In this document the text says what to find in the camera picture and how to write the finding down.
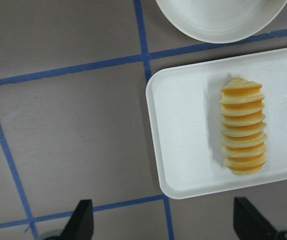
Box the yellow spiral bread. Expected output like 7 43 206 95
219 78 268 175

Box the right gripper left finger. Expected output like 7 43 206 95
39 199 94 240

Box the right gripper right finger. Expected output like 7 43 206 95
233 197 287 240

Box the white rectangular tray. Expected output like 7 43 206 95
146 48 287 199

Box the white round plate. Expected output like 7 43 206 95
156 0 287 44

